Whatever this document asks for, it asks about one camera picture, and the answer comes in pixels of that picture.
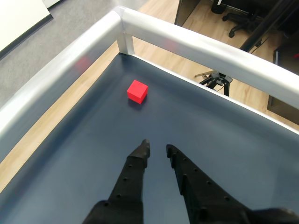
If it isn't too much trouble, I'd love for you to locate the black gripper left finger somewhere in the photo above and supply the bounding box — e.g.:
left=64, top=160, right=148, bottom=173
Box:
left=83, top=139, right=151, bottom=224

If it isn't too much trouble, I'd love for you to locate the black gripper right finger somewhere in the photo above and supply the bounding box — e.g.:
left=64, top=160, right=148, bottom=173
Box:
left=166, top=144, right=252, bottom=224

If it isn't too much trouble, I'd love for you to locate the red cube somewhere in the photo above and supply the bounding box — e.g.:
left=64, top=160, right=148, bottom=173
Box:
left=127, top=79, right=149, bottom=104

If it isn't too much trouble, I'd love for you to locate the dark office cabinet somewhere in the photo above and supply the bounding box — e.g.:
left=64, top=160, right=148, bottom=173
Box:
left=267, top=39, right=299, bottom=123
left=174, top=0, right=202, bottom=27

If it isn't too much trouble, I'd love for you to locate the black pole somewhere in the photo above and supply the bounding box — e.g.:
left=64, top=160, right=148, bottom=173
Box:
left=239, top=0, right=294, bottom=52

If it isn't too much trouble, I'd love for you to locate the black office chair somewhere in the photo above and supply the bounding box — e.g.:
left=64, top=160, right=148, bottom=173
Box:
left=221, top=9, right=260, bottom=38

